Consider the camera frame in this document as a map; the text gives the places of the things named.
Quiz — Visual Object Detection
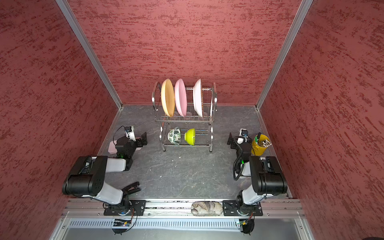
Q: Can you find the chrome two-tier dish rack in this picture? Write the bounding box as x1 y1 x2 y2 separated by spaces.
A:
152 82 218 152

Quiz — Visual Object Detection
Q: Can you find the yellow bear plate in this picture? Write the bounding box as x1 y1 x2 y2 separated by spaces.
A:
161 79 175 117

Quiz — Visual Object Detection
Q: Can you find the patterned orange-rim plate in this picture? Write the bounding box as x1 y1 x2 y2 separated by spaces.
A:
193 79 204 117

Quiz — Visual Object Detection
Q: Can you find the pink plate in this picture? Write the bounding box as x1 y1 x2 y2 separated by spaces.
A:
175 79 188 117

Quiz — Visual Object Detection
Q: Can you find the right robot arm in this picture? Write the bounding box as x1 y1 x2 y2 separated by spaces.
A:
227 129 288 207

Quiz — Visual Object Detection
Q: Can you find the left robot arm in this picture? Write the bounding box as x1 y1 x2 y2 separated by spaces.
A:
62 133 148 206

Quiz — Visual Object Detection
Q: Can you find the yellow pencil cup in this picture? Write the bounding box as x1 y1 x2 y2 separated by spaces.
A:
252 133 272 156

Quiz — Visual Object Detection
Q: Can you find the green leaf pattern bowl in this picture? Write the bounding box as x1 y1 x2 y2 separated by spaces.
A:
168 127 181 146

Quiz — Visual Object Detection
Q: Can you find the lime green bowl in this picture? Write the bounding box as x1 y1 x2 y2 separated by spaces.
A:
185 129 196 146

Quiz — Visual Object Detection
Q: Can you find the black clip tool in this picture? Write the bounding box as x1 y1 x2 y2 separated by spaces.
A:
122 182 141 195

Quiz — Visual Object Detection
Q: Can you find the grey marbled stone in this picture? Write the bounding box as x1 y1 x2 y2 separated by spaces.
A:
191 201 223 217

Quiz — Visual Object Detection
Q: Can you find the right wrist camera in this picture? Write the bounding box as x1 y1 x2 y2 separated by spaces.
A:
237 128 249 145

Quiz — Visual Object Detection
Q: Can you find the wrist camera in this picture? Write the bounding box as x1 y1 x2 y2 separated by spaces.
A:
124 126 136 142
237 128 249 145

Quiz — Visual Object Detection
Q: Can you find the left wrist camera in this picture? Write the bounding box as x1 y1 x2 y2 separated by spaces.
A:
124 126 136 142

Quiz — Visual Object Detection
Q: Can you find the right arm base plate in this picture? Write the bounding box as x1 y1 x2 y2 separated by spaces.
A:
222 200 263 217

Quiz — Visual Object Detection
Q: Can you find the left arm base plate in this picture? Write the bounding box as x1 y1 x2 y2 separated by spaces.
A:
104 200 147 217

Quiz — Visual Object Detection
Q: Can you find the aluminium front rail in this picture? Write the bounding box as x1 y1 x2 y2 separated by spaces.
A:
60 198 307 219

